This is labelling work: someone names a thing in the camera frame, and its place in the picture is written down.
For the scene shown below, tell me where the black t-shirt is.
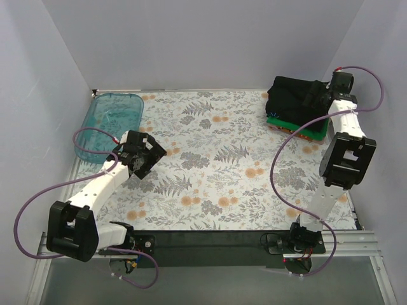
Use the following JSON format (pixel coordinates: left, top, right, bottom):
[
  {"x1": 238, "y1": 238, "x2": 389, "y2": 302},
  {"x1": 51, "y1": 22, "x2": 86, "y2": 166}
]
[{"x1": 265, "y1": 76, "x2": 328, "y2": 126}]

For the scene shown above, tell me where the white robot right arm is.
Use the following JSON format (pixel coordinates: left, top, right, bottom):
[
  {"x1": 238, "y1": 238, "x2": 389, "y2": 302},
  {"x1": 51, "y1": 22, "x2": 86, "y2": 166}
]
[{"x1": 287, "y1": 70, "x2": 376, "y2": 253}]

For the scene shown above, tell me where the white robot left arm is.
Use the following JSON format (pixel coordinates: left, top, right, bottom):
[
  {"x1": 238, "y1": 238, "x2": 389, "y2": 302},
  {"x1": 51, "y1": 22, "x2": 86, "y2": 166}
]
[{"x1": 46, "y1": 130, "x2": 167, "y2": 262}]

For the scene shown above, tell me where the green folded t-shirt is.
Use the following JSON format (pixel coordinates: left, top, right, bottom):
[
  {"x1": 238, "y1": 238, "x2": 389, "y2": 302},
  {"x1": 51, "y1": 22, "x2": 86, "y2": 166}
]
[{"x1": 266, "y1": 116, "x2": 329, "y2": 137}]

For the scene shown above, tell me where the teal transparent plastic tray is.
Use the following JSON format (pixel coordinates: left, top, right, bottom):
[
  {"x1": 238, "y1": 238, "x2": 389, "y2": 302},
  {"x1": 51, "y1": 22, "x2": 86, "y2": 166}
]
[{"x1": 77, "y1": 93, "x2": 144, "y2": 151}]

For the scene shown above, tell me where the orange patterned folded t-shirt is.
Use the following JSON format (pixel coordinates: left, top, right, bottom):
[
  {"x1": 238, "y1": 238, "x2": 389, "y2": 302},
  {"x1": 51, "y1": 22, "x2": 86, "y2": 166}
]
[{"x1": 268, "y1": 124, "x2": 325, "y2": 143}]

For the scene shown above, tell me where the floral patterned table mat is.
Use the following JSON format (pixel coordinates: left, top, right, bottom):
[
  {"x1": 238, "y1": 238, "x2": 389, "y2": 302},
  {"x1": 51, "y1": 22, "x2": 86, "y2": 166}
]
[{"x1": 59, "y1": 90, "x2": 357, "y2": 234}]

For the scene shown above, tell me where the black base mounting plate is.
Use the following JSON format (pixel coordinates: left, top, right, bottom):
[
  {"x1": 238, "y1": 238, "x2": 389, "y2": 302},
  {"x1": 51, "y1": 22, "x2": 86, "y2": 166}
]
[{"x1": 99, "y1": 230, "x2": 326, "y2": 268}]

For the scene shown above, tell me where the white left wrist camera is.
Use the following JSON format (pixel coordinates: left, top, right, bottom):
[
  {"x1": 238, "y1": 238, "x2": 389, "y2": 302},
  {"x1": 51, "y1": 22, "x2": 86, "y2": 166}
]
[{"x1": 119, "y1": 130, "x2": 132, "y2": 144}]

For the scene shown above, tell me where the aluminium frame rail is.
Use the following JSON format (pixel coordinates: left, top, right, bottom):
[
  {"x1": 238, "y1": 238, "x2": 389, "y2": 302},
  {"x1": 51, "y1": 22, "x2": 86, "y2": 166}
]
[{"x1": 27, "y1": 231, "x2": 397, "y2": 304}]

